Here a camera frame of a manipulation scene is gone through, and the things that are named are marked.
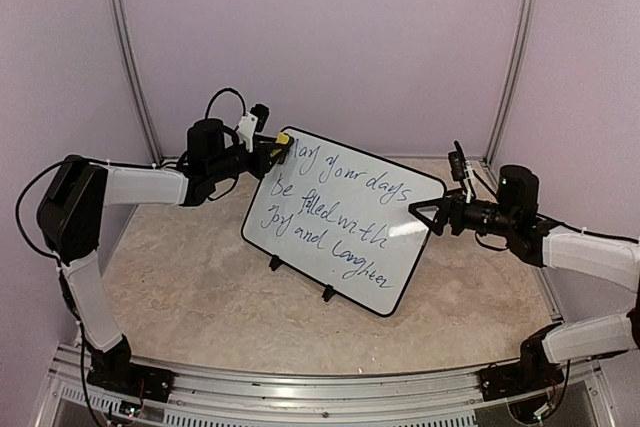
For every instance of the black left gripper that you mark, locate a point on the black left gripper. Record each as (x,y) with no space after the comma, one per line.
(262,163)

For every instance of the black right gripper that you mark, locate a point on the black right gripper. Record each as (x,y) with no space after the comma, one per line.
(437,227)

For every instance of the yellow black whiteboard eraser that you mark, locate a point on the yellow black whiteboard eraser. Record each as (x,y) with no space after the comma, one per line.
(284,140)

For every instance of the white whiteboard with black frame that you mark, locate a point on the white whiteboard with black frame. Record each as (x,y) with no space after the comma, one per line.
(339,216)

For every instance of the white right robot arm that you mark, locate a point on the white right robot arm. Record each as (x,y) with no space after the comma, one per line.
(544,242)

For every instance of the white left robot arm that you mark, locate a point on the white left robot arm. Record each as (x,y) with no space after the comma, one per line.
(70,214)

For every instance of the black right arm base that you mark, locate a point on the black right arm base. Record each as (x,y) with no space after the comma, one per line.
(535,387)

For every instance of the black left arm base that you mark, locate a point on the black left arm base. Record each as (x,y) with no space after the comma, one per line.
(114,370)

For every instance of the black whiteboard stand foot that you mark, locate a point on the black whiteboard stand foot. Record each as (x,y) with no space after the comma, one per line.
(275,263)
(328,293)

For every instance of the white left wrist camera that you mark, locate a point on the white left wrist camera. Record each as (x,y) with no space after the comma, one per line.
(251,124)

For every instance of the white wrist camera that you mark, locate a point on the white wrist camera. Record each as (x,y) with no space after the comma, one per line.
(461,172)
(251,124)

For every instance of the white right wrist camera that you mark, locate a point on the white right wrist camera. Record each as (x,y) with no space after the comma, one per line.
(461,172)

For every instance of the aluminium front rail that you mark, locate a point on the aluminium front rail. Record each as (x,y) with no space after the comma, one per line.
(203,396)

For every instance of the aluminium corner post left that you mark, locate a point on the aluminium corner post left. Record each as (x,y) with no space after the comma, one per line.
(133,79)

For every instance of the aluminium corner post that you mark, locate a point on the aluminium corner post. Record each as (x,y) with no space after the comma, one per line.
(133,79)
(516,58)

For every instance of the aluminium corner post right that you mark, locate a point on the aluminium corner post right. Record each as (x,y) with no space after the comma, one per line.
(516,58)

